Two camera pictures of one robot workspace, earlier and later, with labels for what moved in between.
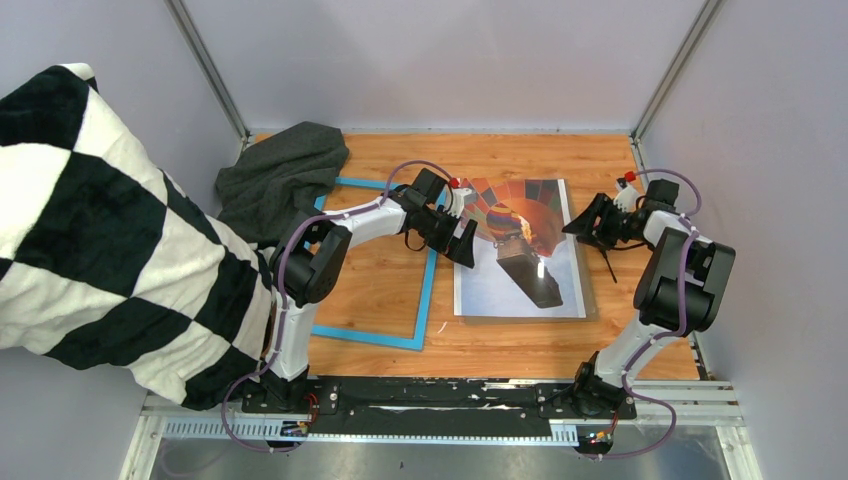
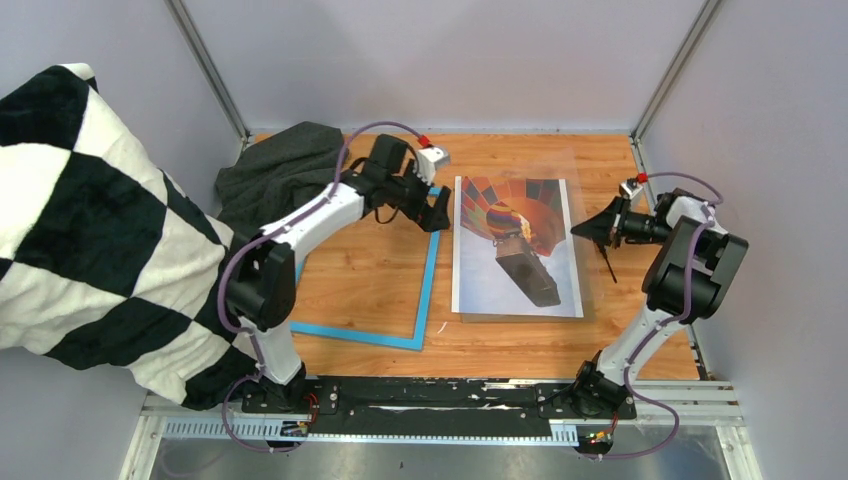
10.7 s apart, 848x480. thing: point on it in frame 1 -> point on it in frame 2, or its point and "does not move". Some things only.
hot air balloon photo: x=525 y=265 does not move
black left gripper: x=460 y=250 -> x=428 y=218
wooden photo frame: x=382 y=295 does not move
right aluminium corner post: x=707 y=14 does not move
